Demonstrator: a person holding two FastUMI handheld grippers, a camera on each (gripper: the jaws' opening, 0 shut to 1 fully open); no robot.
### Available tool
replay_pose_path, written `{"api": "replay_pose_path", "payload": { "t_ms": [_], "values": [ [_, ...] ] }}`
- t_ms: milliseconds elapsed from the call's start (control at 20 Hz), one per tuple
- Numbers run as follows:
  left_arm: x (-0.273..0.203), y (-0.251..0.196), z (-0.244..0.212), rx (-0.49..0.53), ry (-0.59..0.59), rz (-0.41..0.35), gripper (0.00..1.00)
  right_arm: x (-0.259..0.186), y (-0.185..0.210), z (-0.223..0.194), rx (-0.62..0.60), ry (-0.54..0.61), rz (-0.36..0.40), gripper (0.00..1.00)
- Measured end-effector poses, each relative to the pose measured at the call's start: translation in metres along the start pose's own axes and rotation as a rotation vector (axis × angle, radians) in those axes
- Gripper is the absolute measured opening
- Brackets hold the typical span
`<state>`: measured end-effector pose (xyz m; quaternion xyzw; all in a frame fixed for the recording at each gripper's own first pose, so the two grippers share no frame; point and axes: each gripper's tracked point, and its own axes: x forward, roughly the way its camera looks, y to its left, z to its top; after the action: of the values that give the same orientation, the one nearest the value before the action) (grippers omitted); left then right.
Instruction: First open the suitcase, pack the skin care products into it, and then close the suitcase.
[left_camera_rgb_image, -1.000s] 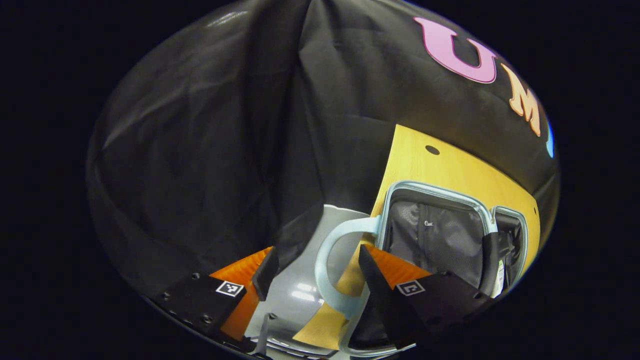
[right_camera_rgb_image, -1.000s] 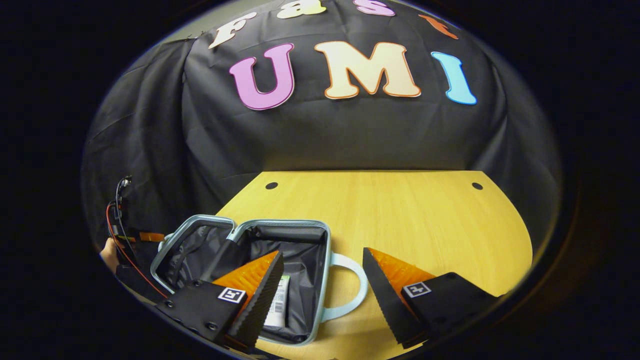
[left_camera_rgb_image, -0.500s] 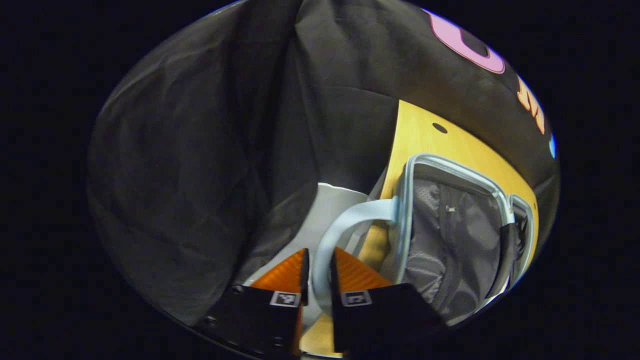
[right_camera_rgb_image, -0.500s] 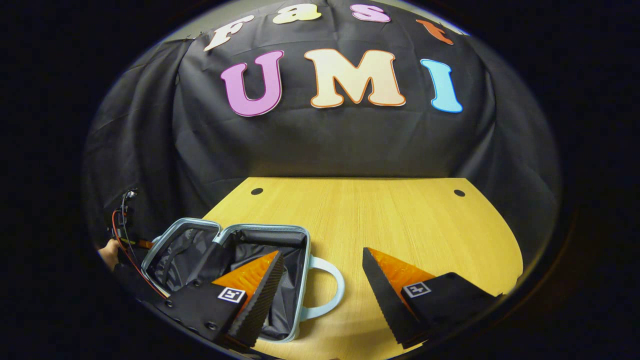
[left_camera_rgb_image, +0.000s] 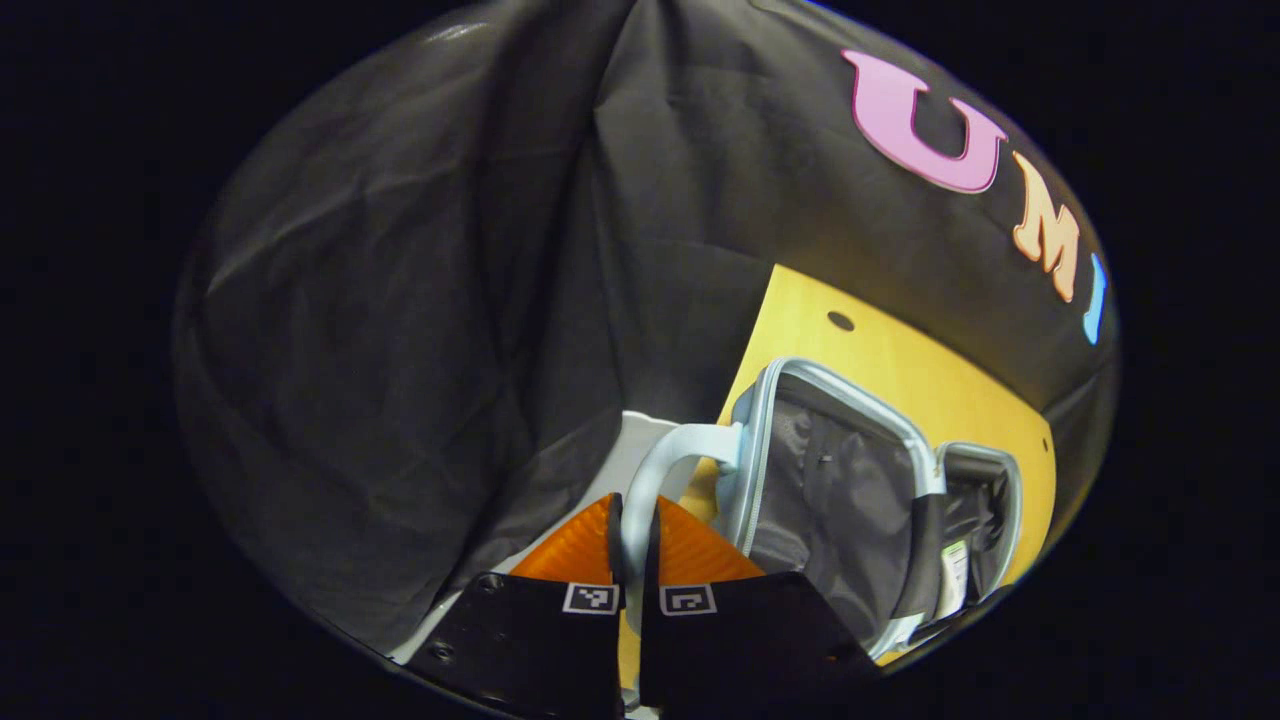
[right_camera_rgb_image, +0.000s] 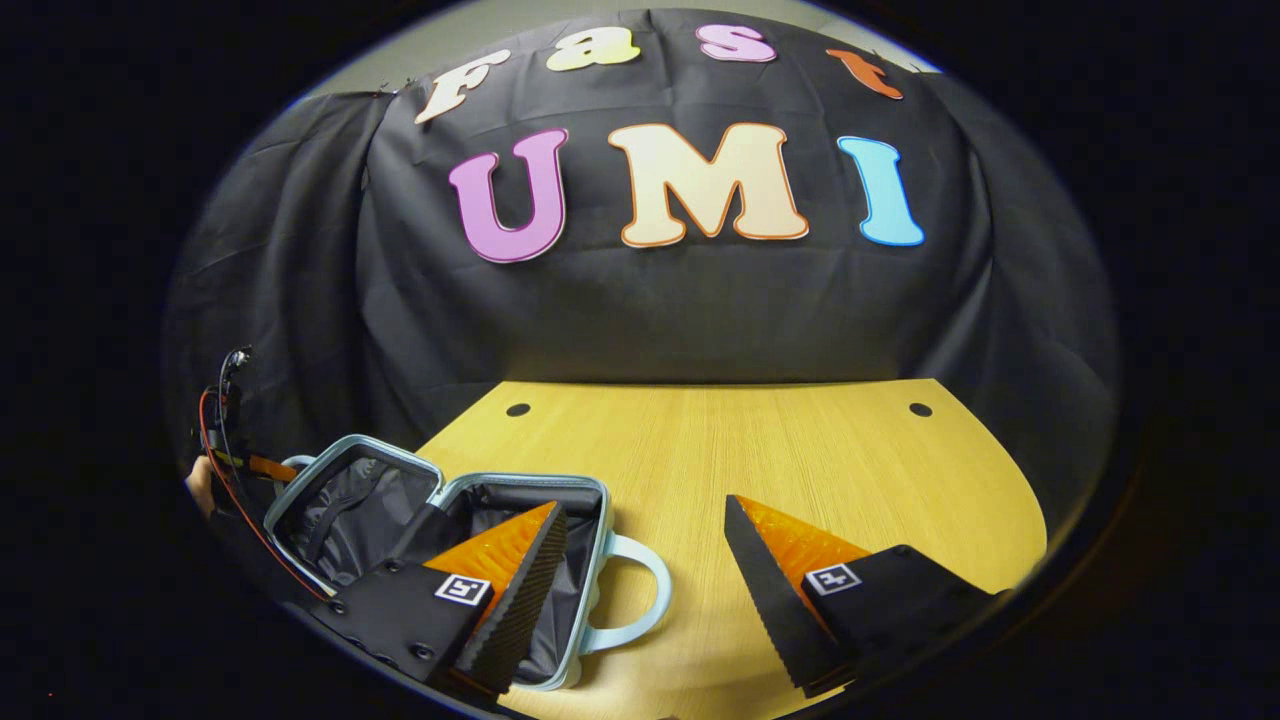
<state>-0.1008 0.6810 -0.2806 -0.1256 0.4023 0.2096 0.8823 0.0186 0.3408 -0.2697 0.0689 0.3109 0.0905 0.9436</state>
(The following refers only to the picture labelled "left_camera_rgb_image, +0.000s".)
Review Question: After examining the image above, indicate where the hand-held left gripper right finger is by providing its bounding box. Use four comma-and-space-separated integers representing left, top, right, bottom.
640, 495, 881, 716

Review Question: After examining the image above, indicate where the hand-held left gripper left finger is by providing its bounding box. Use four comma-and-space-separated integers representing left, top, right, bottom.
405, 492, 626, 720

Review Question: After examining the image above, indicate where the light blue suitcase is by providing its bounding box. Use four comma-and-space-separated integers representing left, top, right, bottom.
620, 357, 1026, 661

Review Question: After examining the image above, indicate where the white green skin care tube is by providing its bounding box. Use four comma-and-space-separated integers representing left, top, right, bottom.
938, 538, 973, 619

